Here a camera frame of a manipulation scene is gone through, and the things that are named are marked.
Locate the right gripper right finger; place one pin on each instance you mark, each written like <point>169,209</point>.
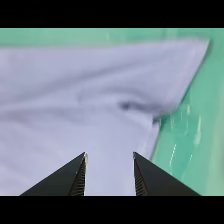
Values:
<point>150,180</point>

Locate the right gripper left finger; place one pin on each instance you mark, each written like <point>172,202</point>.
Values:
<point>71,180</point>

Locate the purple shirt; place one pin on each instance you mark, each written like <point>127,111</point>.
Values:
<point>83,96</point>

